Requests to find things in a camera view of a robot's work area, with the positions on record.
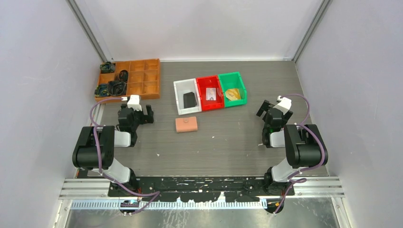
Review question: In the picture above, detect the green plastic bin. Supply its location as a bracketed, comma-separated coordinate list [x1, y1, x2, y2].
[218, 72, 247, 108]

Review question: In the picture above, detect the black coiled strap large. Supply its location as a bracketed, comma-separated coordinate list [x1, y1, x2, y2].
[107, 81, 127, 96]

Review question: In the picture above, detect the black coiled strap small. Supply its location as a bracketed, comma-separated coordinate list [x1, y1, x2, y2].
[117, 70, 129, 83]

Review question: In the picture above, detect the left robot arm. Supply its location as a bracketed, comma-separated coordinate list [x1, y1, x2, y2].
[72, 104, 154, 196]

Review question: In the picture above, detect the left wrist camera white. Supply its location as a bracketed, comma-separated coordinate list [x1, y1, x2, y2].
[121, 95, 143, 112]

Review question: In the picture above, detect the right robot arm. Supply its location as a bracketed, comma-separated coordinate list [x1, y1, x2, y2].
[256, 98, 328, 195]

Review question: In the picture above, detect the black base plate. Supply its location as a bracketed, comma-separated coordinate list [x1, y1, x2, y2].
[108, 175, 290, 203]

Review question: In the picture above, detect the pink leather card holder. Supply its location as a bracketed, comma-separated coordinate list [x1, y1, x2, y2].
[175, 116, 198, 133]

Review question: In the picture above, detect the gold card in green bin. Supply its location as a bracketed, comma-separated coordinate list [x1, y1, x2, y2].
[225, 88, 241, 101]

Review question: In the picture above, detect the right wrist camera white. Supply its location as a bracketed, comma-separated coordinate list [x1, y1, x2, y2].
[274, 96, 292, 115]

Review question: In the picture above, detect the orange compartment tray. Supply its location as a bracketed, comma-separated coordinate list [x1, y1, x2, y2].
[94, 59, 161, 102]

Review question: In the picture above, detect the card in red bin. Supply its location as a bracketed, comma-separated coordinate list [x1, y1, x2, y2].
[206, 87, 216, 101]

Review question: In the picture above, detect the aluminium rail front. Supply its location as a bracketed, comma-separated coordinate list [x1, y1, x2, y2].
[59, 177, 345, 213]

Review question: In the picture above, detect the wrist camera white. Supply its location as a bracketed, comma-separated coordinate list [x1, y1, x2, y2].
[274, 96, 292, 115]
[121, 95, 143, 112]

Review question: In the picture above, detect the white plastic bin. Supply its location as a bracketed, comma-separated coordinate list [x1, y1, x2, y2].
[173, 78, 202, 115]

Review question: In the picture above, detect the green patterned strap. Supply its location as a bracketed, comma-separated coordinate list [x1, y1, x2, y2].
[99, 62, 116, 74]
[95, 84, 110, 97]

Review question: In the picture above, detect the green patterned strap upper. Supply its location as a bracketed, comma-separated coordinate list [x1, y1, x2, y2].
[99, 62, 116, 74]

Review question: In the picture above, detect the green patterned strap lower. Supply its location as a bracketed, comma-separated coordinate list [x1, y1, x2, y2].
[95, 84, 110, 97]

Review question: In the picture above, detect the black card in white bin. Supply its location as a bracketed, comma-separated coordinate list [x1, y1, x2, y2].
[183, 92, 197, 109]

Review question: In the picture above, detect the red plastic bin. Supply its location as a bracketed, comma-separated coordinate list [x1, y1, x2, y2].
[196, 75, 224, 112]

